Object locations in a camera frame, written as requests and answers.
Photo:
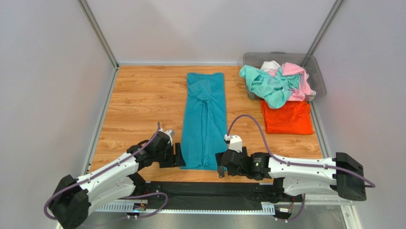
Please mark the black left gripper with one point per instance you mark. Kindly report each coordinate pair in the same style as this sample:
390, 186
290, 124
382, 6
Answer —
179, 160

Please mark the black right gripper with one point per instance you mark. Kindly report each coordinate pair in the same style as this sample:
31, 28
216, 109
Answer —
224, 160

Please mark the teal t shirt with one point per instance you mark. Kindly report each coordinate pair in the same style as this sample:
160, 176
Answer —
204, 121

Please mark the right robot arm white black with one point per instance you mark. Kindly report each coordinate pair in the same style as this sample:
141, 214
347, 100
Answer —
341, 174

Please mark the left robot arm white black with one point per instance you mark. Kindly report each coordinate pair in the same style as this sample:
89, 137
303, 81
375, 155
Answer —
74, 199

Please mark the folded orange t shirt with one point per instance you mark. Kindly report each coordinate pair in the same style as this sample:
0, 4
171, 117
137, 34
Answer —
293, 118

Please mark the mint green t shirt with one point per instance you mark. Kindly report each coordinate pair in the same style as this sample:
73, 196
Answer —
262, 84

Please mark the pink t shirt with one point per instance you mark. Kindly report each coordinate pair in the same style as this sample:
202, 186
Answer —
295, 77

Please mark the white t shirt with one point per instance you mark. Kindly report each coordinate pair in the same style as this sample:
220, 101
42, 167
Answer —
269, 66

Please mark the clear plastic bin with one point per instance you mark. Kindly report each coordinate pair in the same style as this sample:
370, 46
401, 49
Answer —
308, 62

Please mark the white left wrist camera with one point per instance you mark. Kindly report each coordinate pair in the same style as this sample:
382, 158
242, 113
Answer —
169, 133

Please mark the aluminium front frame rail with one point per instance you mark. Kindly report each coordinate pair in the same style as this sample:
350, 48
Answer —
262, 191

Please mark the left aluminium corner post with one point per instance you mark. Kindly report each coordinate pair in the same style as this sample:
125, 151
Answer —
84, 5

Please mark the aluminium corner post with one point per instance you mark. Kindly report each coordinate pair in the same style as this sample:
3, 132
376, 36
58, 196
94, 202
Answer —
328, 21
84, 5

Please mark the right aluminium corner post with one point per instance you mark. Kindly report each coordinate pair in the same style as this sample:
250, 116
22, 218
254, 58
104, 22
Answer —
328, 21

